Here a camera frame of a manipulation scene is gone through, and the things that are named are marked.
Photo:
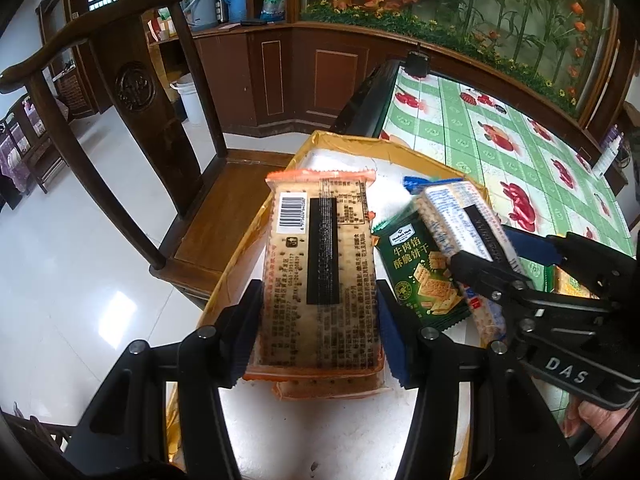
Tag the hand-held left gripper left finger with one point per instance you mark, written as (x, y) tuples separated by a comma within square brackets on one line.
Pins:
[(247, 340)]

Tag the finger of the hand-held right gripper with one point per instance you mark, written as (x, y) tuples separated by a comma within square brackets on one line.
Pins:
[(490, 277), (590, 267)]

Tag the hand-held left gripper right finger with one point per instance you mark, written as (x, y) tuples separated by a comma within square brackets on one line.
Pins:
[(397, 340)]

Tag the yellow white cracker packet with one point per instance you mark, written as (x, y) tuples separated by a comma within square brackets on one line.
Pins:
[(575, 282)]

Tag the orange soda cracker packet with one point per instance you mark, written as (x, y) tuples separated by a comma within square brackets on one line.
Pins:
[(330, 389), (290, 310)]

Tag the blue white cracker packet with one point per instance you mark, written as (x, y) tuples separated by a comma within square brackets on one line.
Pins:
[(450, 215)]

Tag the dark green biscuit packet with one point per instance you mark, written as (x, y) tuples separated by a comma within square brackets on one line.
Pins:
[(405, 260)]

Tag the white foam box with tape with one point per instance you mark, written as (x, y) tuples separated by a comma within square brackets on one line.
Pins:
[(320, 440)]

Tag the person's right hand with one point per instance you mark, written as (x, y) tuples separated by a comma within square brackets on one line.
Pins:
[(590, 420)]

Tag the white plastic bottle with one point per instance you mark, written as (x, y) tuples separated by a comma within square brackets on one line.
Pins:
[(607, 155)]

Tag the black clamp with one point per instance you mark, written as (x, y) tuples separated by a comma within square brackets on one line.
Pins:
[(416, 64)]

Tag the carved wooden chair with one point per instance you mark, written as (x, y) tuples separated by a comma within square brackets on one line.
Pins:
[(145, 125)]

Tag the white plastic bucket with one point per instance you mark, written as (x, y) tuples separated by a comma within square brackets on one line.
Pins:
[(189, 102)]

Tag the wooden sideboard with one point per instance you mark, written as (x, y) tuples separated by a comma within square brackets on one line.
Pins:
[(280, 75)]

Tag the artificial flower display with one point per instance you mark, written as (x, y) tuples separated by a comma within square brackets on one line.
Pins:
[(450, 10)]

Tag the table with purple cloth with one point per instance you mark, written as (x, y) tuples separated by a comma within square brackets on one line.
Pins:
[(20, 155)]

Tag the black phone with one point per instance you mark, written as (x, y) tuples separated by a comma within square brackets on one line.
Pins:
[(253, 22)]

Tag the grey thermos jug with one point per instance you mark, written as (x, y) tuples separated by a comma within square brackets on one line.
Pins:
[(198, 5)]

